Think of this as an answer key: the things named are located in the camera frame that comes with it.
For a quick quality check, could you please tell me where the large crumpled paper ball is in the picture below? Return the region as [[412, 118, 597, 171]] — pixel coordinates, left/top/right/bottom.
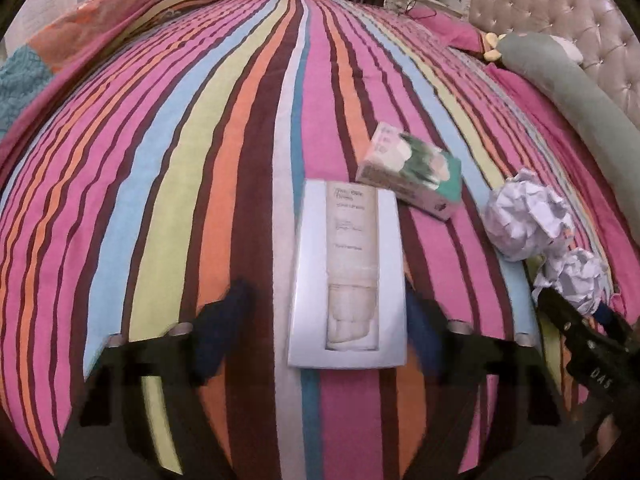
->
[[482, 167, 577, 262]]

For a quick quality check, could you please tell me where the teal knit blanket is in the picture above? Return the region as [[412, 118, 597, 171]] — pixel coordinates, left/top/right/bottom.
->
[[0, 45, 56, 136]]

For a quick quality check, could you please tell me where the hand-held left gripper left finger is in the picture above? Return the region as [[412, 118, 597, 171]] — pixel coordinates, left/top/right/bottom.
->
[[70, 280, 257, 431]]

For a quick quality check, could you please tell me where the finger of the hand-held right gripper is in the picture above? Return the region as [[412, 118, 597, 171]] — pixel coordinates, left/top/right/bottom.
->
[[594, 302, 636, 343], [536, 286, 601, 353]]

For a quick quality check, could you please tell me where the small paper ball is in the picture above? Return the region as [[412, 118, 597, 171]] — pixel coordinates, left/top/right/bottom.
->
[[531, 247, 608, 317]]

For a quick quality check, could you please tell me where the pink bed sheet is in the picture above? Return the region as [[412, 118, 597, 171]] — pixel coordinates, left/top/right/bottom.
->
[[487, 62, 640, 321]]

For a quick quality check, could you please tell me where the striped colourful blanket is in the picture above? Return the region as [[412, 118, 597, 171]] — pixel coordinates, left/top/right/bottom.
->
[[0, 0, 636, 480]]

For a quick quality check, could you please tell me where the white box with tube picture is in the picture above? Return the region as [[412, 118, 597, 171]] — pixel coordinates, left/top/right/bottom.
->
[[286, 178, 408, 371]]

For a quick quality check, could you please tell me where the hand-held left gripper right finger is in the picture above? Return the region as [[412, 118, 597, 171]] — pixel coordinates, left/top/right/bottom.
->
[[405, 287, 571, 427]]

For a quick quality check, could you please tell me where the tufted beige headboard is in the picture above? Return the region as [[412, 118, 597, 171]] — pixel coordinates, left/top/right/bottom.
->
[[467, 0, 640, 133]]

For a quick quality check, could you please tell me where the pink pillow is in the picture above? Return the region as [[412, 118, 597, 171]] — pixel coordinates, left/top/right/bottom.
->
[[407, 6, 488, 53]]

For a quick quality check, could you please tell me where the folded orange quilt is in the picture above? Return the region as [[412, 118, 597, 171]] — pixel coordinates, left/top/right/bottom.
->
[[22, 0, 246, 76]]

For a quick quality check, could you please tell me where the yellow plush toy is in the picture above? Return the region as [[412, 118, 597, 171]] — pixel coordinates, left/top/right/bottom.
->
[[481, 32, 506, 63]]

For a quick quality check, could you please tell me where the green printed carton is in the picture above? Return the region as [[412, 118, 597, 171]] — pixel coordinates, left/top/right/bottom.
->
[[355, 121, 463, 222]]

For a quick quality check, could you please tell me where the grey-green bolster pillow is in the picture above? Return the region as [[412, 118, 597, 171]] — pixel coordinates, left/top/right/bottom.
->
[[495, 31, 640, 221]]

